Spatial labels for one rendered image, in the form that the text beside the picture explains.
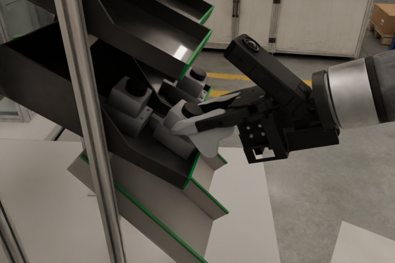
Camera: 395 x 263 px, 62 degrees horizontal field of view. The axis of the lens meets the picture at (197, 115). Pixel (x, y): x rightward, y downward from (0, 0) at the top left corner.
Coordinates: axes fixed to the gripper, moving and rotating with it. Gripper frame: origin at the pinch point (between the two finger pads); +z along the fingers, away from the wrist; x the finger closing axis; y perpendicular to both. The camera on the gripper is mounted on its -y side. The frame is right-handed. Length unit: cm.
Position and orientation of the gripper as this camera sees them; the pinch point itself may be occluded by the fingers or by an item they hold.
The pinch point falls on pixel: (184, 117)
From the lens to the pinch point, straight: 47.9
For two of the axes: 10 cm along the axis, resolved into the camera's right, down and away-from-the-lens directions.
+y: 3.7, 8.9, 2.6
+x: 3.9, -4.1, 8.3
